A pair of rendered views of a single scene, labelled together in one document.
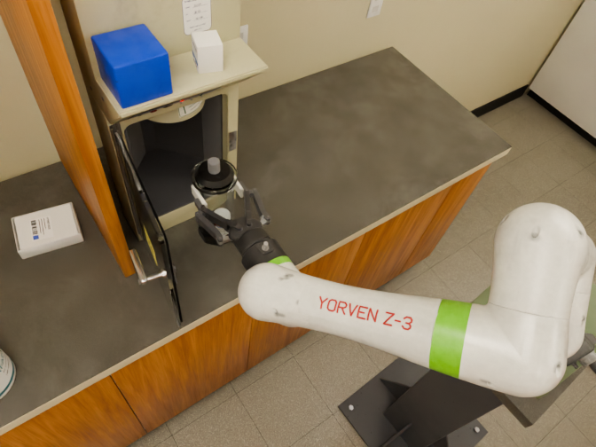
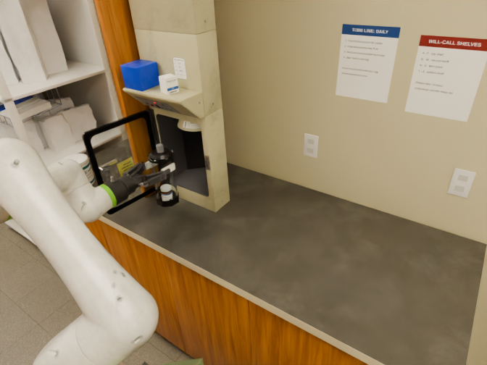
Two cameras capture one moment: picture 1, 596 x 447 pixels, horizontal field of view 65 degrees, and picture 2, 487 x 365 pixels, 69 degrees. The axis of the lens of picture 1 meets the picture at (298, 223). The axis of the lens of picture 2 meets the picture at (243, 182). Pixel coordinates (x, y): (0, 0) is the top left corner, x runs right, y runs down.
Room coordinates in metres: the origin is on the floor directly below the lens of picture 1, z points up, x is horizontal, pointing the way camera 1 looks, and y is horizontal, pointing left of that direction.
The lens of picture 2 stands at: (0.84, -1.09, 1.94)
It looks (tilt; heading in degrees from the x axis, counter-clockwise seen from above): 33 degrees down; 81
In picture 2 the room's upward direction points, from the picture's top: 3 degrees counter-clockwise
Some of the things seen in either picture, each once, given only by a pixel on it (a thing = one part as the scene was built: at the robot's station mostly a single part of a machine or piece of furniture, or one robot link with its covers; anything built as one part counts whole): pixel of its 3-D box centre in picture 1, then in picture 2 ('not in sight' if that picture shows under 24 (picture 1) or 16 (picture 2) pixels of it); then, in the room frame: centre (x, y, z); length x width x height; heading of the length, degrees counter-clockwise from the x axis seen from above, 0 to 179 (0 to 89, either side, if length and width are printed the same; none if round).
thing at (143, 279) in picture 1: (145, 264); not in sight; (0.47, 0.30, 1.20); 0.10 x 0.05 x 0.03; 38
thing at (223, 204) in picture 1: (215, 203); (164, 177); (0.70, 0.21, 1.16); 0.11 x 0.11 x 0.21
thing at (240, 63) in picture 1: (187, 91); (163, 102); (0.75, 0.28, 1.46); 0.32 x 0.11 x 0.10; 135
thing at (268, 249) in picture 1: (264, 258); (114, 190); (0.54, 0.06, 1.23); 0.09 x 0.06 x 0.12; 133
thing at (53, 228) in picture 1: (48, 230); not in sight; (0.64, 0.68, 0.96); 0.16 x 0.12 x 0.04; 126
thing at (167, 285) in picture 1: (149, 237); (127, 163); (0.55, 0.32, 1.19); 0.30 x 0.01 x 0.40; 38
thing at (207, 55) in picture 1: (207, 51); (169, 84); (0.78, 0.25, 1.54); 0.05 x 0.05 x 0.06; 30
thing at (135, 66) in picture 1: (133, 66); (140, 74); (0.68, 0.35, 1.56); 0.10 x 0.10 x 0.09; 45
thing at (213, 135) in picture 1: (162, 131); (200, 145); (0.88, 0.41, 1.19); 0.26 x 0.24 x 0.35; 135
